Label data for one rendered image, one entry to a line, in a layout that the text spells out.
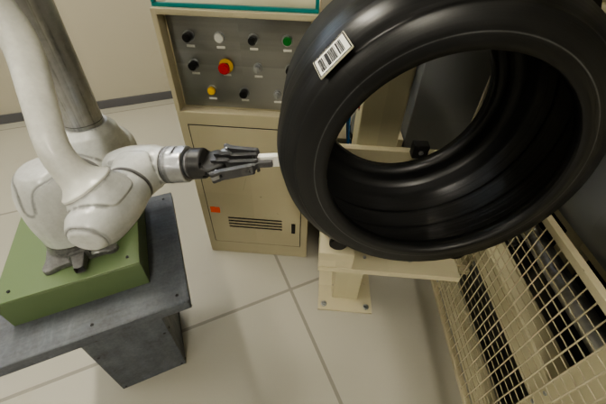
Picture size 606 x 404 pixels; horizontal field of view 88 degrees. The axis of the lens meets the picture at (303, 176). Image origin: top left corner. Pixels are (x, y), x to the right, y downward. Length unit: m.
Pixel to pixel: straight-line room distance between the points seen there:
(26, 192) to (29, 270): 0.26
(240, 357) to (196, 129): 1.01
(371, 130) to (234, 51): 0.57
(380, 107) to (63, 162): 0.77
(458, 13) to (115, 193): 0.64
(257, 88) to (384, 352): 1.28
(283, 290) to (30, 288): 1.07
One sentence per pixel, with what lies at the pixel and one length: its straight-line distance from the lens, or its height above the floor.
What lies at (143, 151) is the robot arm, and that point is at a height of 1.08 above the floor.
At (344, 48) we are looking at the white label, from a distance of 0.45.
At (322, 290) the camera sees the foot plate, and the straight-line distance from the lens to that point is 1.74.
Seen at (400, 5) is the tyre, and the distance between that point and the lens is 0.47.
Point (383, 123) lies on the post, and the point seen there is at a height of 1.03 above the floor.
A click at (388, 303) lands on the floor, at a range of 1.78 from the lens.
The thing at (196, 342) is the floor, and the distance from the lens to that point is 1.69.
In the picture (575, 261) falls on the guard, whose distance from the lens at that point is 0.84.
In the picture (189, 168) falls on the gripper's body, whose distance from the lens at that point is 0.76.
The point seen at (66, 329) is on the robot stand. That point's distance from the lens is 1.12.
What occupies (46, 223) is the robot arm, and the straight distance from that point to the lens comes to 1.00.
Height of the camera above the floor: 1.51
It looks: 40 degrees down
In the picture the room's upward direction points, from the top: 2 degrees clockwise
